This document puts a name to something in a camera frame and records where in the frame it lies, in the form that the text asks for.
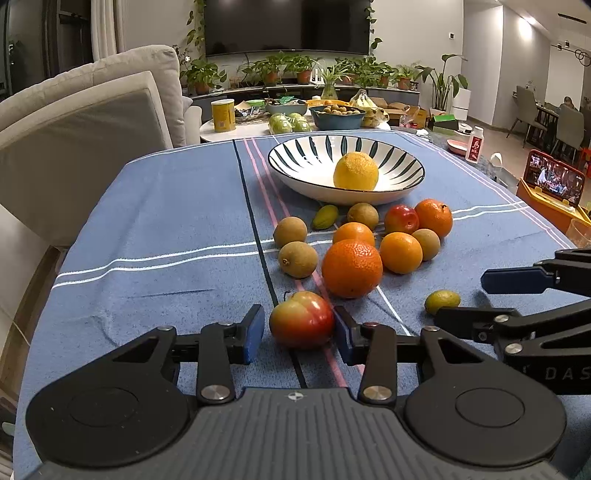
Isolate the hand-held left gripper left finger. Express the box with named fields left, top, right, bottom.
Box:
left=112, top=304, right=266, bottom=406

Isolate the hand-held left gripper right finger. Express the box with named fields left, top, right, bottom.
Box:
left=333, top=305, right=468, bottom=407

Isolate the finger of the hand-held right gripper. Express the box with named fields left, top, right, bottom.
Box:
left=435, top=298, right=591, bottom=344
left=481, top=248, right=591, bottom=296

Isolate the small yellow-green lime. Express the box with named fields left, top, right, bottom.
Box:
left=424, top=289, right=461, bottom=316

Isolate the red green apple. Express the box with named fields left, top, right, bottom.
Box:
left=269, top=291, right=335, bottom=350

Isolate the large orange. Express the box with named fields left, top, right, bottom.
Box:
left=321, top=239, right=384, bottom=299

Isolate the brown round fruit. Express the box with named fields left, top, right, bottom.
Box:
left=273, top=216, right=308, bottom=248
left=346, top=202, right=380, bottom=230
left=411, top=228, right=441, bottom=262
left=278, top=241, right=319, bottom=279

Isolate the small orange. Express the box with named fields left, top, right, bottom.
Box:
left=379, top=232, right=424, bottom=275
left=414, top=198, right=454, bottom=239
left=332, top=222, right=376, bottom=247

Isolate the red plum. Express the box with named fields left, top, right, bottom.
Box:
left=384, top=204, right=420, bottom=235

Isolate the green oval fruit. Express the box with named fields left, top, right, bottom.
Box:
left=312, top=205, right=339, bottom=230

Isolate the white blue-striped bowl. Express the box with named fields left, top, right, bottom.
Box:
left=268, top=135, right=426, bottom=206

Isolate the pile of small brown fruits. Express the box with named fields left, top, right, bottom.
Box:
left=314, top=105, right=363, bottom=117

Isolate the orange box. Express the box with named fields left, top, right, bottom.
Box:
left=516, top=178, right=591, bottom=234

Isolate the clear plastic cup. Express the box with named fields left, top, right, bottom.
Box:
left=566, top=219, right=591, bottom=250

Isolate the dark marble table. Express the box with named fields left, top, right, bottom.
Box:
left=392, top=127, right=518, bottom=190

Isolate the white and yellow paper bag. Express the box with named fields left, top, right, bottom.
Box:
left=488, top=152, right=509, bottom=185

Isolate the white bottle with red label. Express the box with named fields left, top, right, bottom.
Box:
left=465, top=126, right=485, bottom=164

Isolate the blue striped tablecloth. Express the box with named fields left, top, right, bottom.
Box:
left=13, top=130, right=591, bottom=480

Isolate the grey dining chair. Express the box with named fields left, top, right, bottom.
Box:
left=551, top=104, right=585, bottom=162
left=506, top=85, right=539, bottom=139

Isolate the green box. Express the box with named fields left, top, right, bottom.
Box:
left=427, top=113, right=462, bottom=132

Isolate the dining table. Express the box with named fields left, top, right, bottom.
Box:
left=533, top=102, right=561, bottom=144

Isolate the white air purifier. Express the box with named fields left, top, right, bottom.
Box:
left=450, top=88, right=472, bottom=125

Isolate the round white coffee table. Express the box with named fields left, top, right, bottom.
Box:
left=199, top=99, right=392, bottom=147

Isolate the tall leafy floor plant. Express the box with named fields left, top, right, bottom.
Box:
left=416, top=54, right=469, bottom=114

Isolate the tray of green apples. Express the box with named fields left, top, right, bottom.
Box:
left=269, top=113, right=312, bottom=136

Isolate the teal bowl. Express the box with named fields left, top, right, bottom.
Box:
left=308, top=105, right=368, bottom=131

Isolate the glass dish of snacks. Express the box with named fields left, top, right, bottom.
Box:
left=235, top=105, right=267, bottom=123

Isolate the yellow can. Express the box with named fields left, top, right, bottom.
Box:
left=211, top=99, right=236, bottom=134

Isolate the grey plastic basket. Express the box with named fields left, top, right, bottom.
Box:
left=267, top=102, right=308, bottom=116

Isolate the bunch of bananas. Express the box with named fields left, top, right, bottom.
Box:
left=349, top=89, right=391, bottom=127

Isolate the grey television cabinet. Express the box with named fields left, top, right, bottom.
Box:
left=182, top=85, right=421, bottom=112

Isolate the spider plant in glass vase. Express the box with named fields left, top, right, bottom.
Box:
left=318, top=65, right=352, bottom=100

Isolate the beige sofa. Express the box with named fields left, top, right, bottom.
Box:
left=0, top=45, right=203, bottom=352

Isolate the row of potted plants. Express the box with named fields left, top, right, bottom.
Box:
left=178, top=46, right=421, bottom=95

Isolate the white curtain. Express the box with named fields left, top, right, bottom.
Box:
left=90, top=0, right=127, bottom=61

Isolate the black ring ceiling lamp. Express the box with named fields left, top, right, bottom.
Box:
left=551, top=39, right=591, bottom=65

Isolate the black wall television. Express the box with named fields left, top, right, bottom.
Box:
left=203, top=0, right=376, bottom=57

